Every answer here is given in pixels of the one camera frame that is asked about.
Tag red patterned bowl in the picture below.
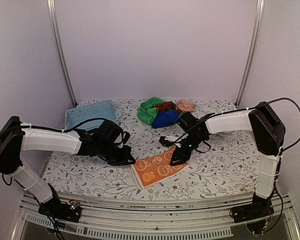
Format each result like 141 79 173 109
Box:
176 99 196 113

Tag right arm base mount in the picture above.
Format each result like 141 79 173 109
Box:
229 193 275 235

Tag right aluminium frame post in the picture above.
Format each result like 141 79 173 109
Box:
235 0 265 107

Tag front aluminium rail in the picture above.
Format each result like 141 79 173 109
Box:
11 192 300 240

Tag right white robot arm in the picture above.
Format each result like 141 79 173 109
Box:
169 101 286 218

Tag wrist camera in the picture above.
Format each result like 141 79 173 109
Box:
159 135 182 148
119 131 131 146

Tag dark red towel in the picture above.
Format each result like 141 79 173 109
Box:
153 101 176 112

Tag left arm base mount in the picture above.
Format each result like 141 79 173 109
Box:
38 192 82 223

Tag white bowl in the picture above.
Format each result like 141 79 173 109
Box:
217 131 233 137

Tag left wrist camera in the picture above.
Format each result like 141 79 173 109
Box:
119 131 131 146

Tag orange bunny towel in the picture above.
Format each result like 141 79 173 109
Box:
130 147 189 190

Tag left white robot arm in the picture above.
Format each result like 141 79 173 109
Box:
0 116 136 217

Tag left aluminium frame post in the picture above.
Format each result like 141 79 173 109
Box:
46 0 78 107

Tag light blue plastic basket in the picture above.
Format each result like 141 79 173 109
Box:
64 100 119 129

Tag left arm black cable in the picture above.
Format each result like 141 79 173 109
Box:
19 117 111 133

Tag green towel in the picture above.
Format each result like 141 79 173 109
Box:
137 97 165 125

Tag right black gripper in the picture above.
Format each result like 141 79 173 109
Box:
170 133 206 166

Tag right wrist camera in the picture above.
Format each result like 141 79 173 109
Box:
159 135 182 148

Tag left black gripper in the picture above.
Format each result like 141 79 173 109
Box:
98 141 136 167

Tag aluminium frame post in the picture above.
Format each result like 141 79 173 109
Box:
235 0 265 107
46 0 78 107

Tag blue towel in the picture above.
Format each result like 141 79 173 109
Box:
152 109 180 129

